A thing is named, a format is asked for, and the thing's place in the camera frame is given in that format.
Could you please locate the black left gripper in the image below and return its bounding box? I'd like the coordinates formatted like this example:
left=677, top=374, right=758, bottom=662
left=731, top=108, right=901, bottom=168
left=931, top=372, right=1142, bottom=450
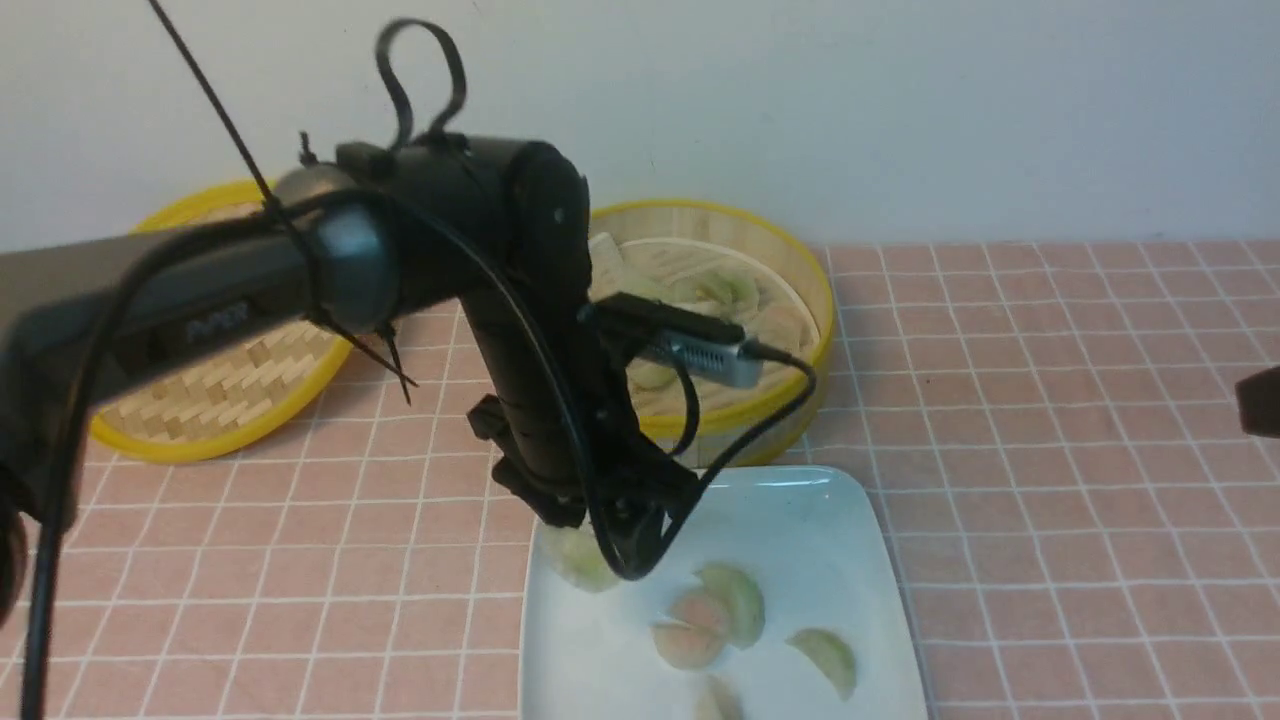
left=462, top=274, right=696, bottom=582

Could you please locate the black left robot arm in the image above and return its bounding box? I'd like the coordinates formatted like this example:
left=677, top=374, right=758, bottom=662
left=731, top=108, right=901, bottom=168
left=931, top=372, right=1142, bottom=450
left=3, top=133, right=701, bottom=609

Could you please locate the pink dumpling on plate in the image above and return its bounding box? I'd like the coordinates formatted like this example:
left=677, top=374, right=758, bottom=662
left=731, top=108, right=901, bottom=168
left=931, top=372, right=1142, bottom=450
left=650, top=588, right=731, bottom=671

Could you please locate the green dumpling plate centre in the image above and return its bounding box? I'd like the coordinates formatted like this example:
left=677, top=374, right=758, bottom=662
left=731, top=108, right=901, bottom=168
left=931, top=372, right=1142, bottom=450
left=695, top=562, right=765, bottom=650

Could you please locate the green dumpling plate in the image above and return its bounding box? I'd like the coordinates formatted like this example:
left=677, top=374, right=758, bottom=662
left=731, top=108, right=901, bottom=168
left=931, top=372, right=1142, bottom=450
left=695, top=562, right=765, bottom=650
left=786, top=628, right=858, bottom=702

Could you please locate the white square plate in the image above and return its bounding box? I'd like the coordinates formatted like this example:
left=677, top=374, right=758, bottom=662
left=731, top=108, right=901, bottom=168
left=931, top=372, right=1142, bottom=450
left=518, top=466, right=929, bottom=719

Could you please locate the pale dumpling plate bottom edge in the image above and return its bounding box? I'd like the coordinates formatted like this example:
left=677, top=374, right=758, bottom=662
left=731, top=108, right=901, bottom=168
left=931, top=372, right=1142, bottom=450
left=694, top=674, right=744, bottom=720

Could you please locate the green dumpling plate right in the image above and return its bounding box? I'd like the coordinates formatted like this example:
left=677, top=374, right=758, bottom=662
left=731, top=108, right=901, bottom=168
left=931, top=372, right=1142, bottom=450
left=786, top=628, right=858, bottom=702

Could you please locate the green dumpling steamer right top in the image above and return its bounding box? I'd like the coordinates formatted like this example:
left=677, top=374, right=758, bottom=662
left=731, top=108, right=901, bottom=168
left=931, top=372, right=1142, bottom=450
left=669, top=269, right=760, bottom=316

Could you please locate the yellow rimmed bamboo steamer basket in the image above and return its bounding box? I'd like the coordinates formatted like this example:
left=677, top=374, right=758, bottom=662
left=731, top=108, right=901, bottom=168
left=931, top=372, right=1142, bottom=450
left=589, top=199, right=835, bottom=468

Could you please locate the yellow rimmed bamboo steamer lid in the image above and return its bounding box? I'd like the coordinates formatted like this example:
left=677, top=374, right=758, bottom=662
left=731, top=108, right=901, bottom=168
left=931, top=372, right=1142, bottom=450
left=88, top=179, right=353, bottom=465

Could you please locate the dark right gripper tip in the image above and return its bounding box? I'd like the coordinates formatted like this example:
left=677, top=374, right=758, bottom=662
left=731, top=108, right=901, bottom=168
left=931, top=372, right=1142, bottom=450
left=1235, top=366, right=1280, bottom=439

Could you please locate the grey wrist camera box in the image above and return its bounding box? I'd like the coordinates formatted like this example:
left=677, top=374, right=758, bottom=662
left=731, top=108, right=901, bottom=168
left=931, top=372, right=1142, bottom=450
left=590, top=293, right=763, bottom=389

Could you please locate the black camera cable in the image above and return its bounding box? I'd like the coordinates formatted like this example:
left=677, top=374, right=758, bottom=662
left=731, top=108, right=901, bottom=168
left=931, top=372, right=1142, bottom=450
left=20, top=18, right=818, bottom=720

